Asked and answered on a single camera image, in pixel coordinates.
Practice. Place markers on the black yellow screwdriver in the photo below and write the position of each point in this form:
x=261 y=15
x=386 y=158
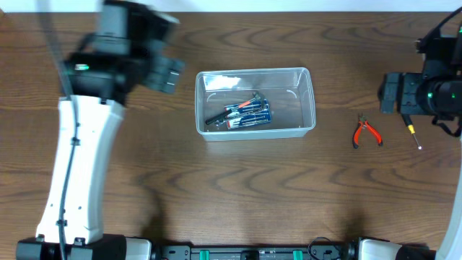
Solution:
x=409 y=124

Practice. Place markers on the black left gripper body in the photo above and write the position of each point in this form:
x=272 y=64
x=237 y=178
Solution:
x=167 y=74

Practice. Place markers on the clear plastic container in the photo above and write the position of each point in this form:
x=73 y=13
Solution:
x=289 y=92

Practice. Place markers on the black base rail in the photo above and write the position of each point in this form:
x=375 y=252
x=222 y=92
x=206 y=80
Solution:
x=320 y=248

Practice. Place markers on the blue screwdriver set case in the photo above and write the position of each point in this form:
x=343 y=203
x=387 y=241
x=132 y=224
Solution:
x=253 y=120

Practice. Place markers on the chrome ring wrench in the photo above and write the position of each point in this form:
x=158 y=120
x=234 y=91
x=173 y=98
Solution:
x=240 y=115

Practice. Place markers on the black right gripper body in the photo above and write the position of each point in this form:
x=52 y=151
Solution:
x=388 y=93

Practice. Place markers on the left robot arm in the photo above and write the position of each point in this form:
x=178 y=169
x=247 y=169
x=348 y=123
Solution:
x=95 y=89

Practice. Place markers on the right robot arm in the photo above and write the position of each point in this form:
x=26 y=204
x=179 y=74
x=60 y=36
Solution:
x=435 y=92

